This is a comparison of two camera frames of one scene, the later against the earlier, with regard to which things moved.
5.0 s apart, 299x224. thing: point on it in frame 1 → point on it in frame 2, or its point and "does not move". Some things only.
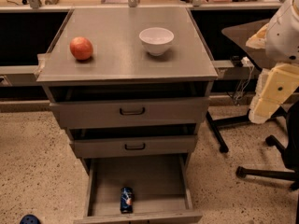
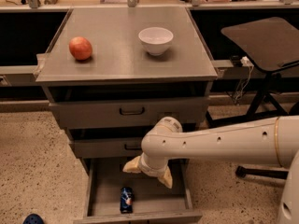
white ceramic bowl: (156, 39) does not move
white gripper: (282, 38) → (149, 170)
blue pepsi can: (126, 201) does not move
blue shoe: (30, 218) does not move
